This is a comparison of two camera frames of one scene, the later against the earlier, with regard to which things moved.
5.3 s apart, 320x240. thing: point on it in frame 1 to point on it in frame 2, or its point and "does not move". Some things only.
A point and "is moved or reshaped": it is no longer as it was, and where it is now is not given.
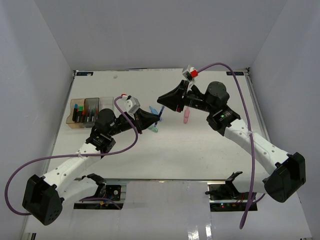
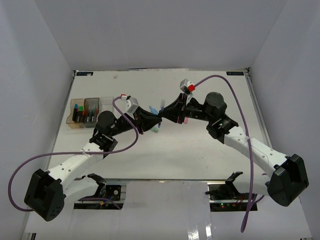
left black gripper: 144,119 does not move
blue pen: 159,115 is moved or reshaped
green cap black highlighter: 80,113 does not move
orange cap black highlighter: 82,120 does not move
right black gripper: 173,99 to 172,111
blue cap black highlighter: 74,114 does not move
